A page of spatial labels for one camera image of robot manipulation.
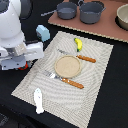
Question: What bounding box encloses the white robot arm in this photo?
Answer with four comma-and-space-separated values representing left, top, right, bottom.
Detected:
0, 0, 44, 70

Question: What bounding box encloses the yellow toy banana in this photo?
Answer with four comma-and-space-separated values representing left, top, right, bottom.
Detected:
74, 38, 82, 52

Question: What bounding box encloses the knife with wooden handle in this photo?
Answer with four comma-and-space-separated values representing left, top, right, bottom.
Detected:
57, 49, 96, 63

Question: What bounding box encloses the round beige plate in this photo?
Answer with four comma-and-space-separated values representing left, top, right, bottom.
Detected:
54, 55, 81, 78

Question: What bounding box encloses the beige bowl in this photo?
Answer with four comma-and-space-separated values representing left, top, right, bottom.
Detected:
117, 4, 128, 30

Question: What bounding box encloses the grey pot with lid handles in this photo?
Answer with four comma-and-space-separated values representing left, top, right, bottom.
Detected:
78, 0, 106, 24

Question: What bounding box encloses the fork with wooden handle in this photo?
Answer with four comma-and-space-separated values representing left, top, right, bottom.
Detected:
43, 70, 84, 89

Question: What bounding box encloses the woven beige placemat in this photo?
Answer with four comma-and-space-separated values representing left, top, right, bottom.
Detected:
12, 31, 113, 128

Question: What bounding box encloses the grey saucepan with handle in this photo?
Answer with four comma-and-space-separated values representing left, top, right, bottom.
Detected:
43, 2, 77, 20

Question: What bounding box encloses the red toy tomato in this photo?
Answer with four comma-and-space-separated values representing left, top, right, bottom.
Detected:
18, 62, 28, 70

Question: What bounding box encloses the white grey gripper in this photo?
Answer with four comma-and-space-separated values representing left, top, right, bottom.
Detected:
0, 42, 44, 70

